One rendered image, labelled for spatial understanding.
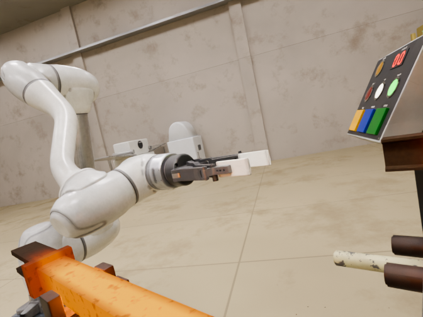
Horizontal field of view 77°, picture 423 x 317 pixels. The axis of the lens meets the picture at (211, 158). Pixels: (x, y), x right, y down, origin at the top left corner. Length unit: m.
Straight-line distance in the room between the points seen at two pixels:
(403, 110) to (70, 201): 0.79
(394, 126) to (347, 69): 6.53
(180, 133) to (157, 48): 2.50
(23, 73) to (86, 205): 0.57
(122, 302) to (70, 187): 0.46
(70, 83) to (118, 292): 0.96
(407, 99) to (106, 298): 0.76
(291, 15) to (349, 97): 2.39
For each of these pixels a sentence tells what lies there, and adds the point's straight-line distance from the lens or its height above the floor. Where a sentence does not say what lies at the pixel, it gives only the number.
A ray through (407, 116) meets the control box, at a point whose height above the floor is 1.01.
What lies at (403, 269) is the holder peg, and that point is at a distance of 0.39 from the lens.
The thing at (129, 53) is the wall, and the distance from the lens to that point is 8.36.
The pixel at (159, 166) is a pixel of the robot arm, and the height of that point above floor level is 1.02.
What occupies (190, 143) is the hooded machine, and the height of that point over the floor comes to 0.88.
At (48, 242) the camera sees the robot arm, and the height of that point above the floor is 0.82.
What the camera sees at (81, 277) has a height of 0.98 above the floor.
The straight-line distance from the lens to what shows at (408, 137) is 0.42.
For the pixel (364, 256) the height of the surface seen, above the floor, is 0.64.
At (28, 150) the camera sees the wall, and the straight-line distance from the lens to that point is 10.73.
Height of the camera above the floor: 1.08
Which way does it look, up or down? 6 degrees down
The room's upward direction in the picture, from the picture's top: 12 degrees counter-clockwise
